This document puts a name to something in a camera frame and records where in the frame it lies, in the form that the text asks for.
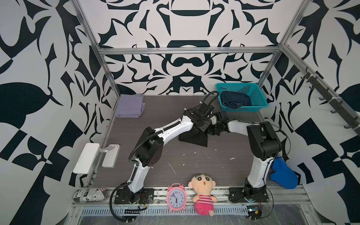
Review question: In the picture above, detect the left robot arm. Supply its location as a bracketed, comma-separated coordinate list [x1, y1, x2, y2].
[124, 103, 214, 201]

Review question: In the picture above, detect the teal plastic basket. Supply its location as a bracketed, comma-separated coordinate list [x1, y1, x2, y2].
[216, 83, 268, 113]

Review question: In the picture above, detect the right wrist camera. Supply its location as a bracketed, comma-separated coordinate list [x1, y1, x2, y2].
[211, 115, 218, 125]

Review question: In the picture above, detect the pink alarm clock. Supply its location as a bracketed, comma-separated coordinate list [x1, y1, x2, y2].
[166, 183, 188, 212]

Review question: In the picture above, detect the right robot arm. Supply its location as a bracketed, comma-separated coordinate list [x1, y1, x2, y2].
[207, 111, 283, 203]

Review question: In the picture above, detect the blue cloth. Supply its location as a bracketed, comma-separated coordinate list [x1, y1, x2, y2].
[271, 158, 298, 189]

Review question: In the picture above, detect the plush doll pink shirt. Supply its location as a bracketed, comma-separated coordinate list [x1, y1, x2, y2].
[188, 174, 218, 217]

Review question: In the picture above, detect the folded newspaper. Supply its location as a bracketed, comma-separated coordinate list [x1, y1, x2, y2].
[73, 187, 108, 203]

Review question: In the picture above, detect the black garment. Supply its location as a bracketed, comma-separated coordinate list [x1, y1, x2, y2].
[179, 128, 208, 147]

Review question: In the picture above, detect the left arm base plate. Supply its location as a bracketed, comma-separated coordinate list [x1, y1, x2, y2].
[114, 187, 154, 204]

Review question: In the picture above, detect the small circuit board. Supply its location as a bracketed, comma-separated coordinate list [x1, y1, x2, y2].
[246, 205, 262, 221]

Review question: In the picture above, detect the black corrugated cable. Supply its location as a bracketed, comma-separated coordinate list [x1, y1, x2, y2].
[109, 182, 147, 223]

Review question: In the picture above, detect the denim garment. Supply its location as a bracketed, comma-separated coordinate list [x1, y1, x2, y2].
[220, 91, 252, 109]

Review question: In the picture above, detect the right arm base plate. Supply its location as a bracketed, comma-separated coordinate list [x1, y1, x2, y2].
[229, 186, 269, 203]

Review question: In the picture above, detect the lavender skirt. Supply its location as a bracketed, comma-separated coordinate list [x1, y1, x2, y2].
[115, 94, 146, 118]

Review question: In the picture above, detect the grey wall hook rail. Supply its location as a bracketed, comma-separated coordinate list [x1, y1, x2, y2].
[301, 67, 360, 135]

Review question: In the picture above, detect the white rectangular panel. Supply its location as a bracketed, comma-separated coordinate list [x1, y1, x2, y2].
[102, 144, 120, 168]
[73, 143, 100, 174]

